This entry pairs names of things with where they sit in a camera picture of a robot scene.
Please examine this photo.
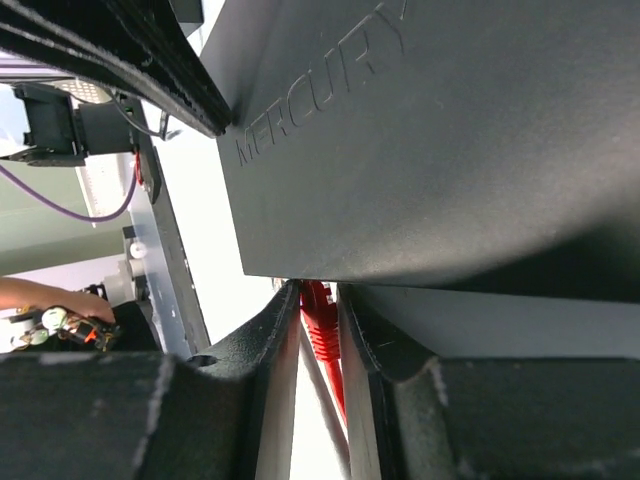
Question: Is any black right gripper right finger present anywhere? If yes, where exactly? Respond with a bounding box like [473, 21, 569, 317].
[338, 284, 639, 479]

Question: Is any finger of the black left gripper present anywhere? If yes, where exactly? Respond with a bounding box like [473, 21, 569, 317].
[0, 0, 234, 132]
[0, 0, 226, 139]

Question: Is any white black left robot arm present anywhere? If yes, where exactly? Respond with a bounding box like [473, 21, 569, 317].
[1, 1, 232, 165]

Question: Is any red ethernet cable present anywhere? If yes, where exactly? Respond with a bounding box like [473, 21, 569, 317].
[298, 279, 349, 426]

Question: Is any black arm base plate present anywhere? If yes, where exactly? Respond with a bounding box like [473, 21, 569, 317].
[134, 99, 211, 356]

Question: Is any black network switch box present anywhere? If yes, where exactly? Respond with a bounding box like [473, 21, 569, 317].
[201, 1, 639, 302]

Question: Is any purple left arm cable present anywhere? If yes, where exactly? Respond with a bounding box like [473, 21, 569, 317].
[0, 57, 139, 224]

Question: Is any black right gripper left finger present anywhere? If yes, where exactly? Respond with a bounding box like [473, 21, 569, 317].
[1, 281, 300, 479]

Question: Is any black power adapter brick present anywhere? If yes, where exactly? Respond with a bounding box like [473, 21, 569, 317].
[170, 0, 204, 24]

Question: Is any person's hand in background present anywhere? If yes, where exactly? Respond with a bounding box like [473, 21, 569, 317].
[1, 277, 115, 323]

